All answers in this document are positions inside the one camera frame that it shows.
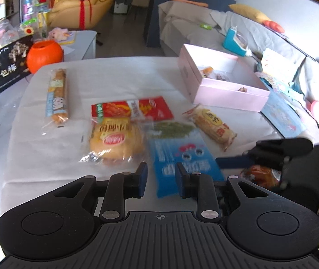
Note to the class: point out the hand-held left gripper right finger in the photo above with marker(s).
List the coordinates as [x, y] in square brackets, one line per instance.
[179, 182]

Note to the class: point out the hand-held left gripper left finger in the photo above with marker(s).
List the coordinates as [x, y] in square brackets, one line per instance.
[142, 179]

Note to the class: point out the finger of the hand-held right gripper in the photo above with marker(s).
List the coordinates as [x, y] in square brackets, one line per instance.
[232, 163]

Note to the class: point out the brown bun clear packet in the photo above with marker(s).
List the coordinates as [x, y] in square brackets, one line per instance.
[260, 173]

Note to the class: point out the blue snack packet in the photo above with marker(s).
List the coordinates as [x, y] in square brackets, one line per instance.
[176, 151]

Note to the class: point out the yellow cake roll packet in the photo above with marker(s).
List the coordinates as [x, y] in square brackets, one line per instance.
[212, 126]

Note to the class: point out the round yellow bread packet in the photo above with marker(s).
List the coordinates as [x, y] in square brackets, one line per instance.
[114, 141]

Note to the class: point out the pink cardboard box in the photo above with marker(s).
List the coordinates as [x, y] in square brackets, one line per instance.
[226, 98]

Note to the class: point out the red snack packet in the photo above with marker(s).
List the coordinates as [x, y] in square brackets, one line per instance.
[137, 109]

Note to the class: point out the small clear snack packet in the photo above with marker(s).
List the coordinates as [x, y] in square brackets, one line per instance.
[222, 76]

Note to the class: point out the small bread clear packet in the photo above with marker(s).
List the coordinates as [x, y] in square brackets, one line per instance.
[207, 71]

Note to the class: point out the long bread stick packet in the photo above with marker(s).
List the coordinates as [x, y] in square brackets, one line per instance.
[57, 95]

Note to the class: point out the pink round toy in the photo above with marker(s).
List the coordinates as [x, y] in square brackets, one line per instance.
[315, 108]

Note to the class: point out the blue cartoon sticker sheet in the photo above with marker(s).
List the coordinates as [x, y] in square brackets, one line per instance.
[283, 115]

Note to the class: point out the white tablecloth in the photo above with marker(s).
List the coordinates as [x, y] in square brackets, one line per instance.
[106, 75]

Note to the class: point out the cartoon card pack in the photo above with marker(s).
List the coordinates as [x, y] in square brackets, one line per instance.
[277, 61]

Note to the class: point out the small green packet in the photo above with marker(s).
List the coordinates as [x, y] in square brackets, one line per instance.
[205, 26]

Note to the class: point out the orange pillow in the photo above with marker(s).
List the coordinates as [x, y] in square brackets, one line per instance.
[274, 25]

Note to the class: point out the white side table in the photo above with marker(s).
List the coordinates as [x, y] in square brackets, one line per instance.
[86, 44]

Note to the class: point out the grey covered sofa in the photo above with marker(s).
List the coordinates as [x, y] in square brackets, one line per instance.
[182, 25]

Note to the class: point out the yellow pillow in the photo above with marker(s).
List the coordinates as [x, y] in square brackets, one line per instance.
[249, 12]

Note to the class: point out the orange pumpkin container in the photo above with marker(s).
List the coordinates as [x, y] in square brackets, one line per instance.
[44, 57]

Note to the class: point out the yellow picture book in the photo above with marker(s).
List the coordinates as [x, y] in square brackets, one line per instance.
[71, 37]

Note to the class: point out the long orange toy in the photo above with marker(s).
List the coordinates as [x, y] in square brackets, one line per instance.
[190, 1]

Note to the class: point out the pink plush toy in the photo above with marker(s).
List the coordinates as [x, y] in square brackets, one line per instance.
[57, 33]

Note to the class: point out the black snack bag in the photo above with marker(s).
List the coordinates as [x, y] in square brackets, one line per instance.
[5, 70]

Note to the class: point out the red ribbon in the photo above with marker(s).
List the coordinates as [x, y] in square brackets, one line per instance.
[83, 14]

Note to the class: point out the yellow armchair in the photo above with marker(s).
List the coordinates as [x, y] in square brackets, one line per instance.
[64, 11]

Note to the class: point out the green toy packet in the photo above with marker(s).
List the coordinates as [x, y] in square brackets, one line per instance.
[27, 29]

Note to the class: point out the colourful water bottle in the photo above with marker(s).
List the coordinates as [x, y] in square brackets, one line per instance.
[28, 8]

